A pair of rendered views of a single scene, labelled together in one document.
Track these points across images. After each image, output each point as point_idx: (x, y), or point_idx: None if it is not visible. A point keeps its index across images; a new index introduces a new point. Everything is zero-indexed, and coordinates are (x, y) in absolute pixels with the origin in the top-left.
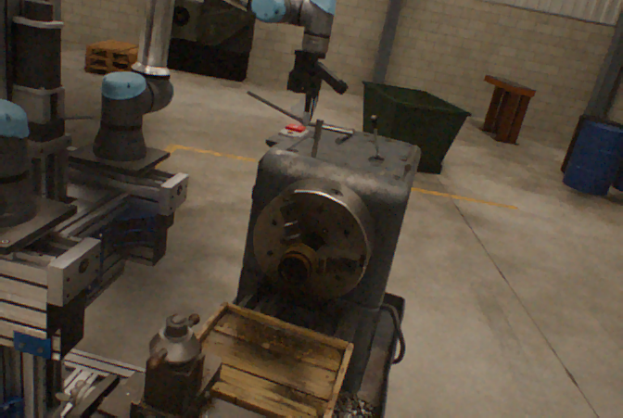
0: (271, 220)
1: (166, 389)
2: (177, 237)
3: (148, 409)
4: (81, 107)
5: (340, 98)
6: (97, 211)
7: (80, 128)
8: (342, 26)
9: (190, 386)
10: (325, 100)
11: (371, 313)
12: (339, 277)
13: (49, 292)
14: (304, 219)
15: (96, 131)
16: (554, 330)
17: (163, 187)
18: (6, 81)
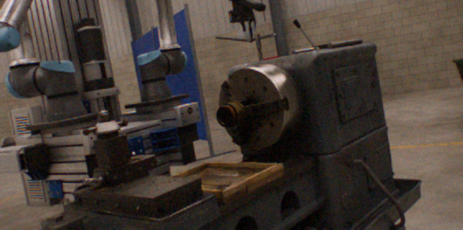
0: (225, 99)
1: (102, 153)
2: None
3: (99, 170)
4: (230, 146)
5: (458, 90)
6: (135, 126)
7: (226, 158)
8: (439, 29)
9: (114, 149)
10: (441, 95)
11: (326, 159)
12: (273, 123)
13: (83, 147)
14: (241, 90)
15: (237, 157)
16: None
17: (175, 107)
18: (78, 62)
